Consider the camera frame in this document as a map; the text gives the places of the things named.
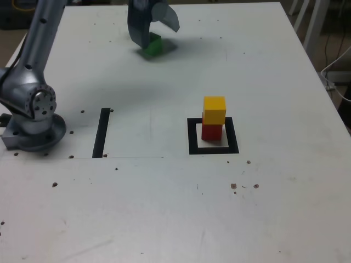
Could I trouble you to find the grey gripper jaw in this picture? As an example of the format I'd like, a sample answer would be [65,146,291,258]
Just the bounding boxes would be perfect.
[127,0,155,51]
[150,0,181,33]

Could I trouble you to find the green cube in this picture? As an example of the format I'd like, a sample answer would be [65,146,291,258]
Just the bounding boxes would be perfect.
[141,32,163,59]

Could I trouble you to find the yellow cube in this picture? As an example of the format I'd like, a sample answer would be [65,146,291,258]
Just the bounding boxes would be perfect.
[203,96,227,124]

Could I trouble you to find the red cube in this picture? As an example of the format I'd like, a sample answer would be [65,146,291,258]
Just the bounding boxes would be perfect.
[201,112,223,141]

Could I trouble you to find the black tape square outline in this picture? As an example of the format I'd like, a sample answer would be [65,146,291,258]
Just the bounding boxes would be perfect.
[187,117,240,155]

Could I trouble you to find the black tape strip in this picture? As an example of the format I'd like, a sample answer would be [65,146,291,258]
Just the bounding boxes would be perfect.
[92,107,111,159]

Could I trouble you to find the dark background box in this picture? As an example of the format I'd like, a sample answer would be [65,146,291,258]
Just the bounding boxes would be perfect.
[0,10,31,30]

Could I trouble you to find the yellow background cable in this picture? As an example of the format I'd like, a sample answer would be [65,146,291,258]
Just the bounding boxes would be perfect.
[12,0,38,12]

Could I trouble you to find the white frame legs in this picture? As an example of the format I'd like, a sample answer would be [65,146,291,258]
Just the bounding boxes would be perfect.
[287,0,330,53]

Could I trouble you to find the white background cable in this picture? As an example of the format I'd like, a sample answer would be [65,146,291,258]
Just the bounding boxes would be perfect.
[320,45,351,102]

